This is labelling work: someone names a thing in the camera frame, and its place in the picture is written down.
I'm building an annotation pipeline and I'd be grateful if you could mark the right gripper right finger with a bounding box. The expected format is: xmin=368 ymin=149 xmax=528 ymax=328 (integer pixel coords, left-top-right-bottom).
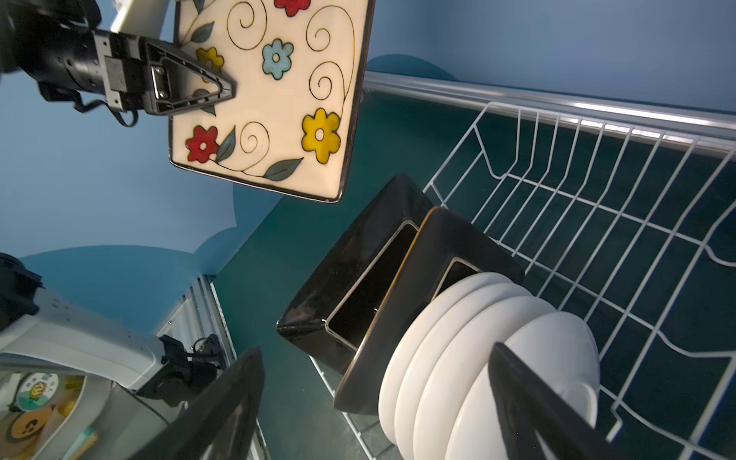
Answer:
xmin=488 ymin=343 xmax=625 ymax=459

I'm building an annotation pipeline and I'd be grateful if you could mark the black square floral plate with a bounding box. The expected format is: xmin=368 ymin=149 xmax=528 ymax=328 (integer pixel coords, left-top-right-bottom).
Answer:
xmin=169 ymin=1 xmax=375 ymax=203
xmin=275 ymin=174 xmax=432 ymax=374

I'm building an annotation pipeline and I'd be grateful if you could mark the white round plate leftmost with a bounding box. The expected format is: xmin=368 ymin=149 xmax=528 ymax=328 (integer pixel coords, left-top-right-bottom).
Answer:
xmin=379 ymin=272 xmax=519 ymax=445

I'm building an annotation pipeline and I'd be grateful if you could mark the white wire dish rack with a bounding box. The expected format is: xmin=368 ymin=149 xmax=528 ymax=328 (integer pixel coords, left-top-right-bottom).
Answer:
xmin=309 ymin=102 xmax=736 ymax=460

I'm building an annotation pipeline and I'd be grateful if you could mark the front aluminium rail bed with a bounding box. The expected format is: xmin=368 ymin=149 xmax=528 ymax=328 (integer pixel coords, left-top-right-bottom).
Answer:
xmin=153 ymin=275 xmax=270 ymax=459

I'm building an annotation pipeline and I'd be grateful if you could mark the white round plate rightmost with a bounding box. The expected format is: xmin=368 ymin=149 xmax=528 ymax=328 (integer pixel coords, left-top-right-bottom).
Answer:
xmin=446 ymin=312 xmax=600 ymax=459

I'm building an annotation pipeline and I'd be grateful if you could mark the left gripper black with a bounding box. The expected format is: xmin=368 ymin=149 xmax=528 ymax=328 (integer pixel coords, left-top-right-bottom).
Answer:
xmin=93 ymin=30 xmax=236 ymax=116

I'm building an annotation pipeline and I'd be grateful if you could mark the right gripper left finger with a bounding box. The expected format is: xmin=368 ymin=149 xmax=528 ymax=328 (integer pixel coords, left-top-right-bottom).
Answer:
xmin=131 ymin=347 xmax=265 ymax=459

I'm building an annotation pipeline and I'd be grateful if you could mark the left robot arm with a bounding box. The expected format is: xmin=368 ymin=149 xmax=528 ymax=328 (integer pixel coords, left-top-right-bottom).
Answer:
xmin=1 ymin=1 xmax=255 ymax=459

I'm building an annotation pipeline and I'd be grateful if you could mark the aluminium rear frame rail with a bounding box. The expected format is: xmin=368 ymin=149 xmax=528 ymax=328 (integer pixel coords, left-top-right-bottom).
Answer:
xmin=363 ymin=71 xmax=735 ymax=157

